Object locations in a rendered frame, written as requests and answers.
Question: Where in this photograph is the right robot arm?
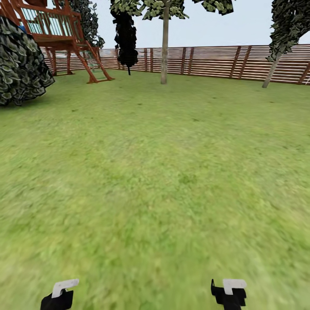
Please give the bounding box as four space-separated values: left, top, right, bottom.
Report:
211 279 247 310

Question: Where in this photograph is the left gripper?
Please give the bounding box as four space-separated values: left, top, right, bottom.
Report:
40 291 74 310

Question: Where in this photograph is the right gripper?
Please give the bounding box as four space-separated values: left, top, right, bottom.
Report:
211 279 246 309

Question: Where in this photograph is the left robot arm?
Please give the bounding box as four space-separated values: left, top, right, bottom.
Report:
40 279 79 310

